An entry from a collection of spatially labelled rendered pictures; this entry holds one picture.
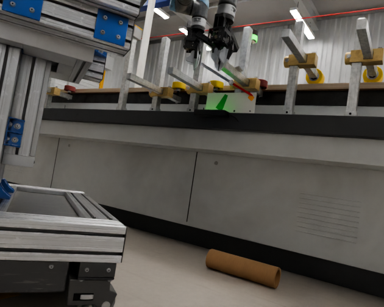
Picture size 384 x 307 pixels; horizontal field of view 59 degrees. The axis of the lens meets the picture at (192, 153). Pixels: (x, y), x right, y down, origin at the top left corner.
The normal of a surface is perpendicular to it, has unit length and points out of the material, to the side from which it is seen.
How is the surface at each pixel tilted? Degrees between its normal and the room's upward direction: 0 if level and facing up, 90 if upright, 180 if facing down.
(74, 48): 90
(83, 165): 90
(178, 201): 90
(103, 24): 90
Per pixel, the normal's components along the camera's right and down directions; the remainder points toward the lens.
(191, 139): -0.53, -0.14
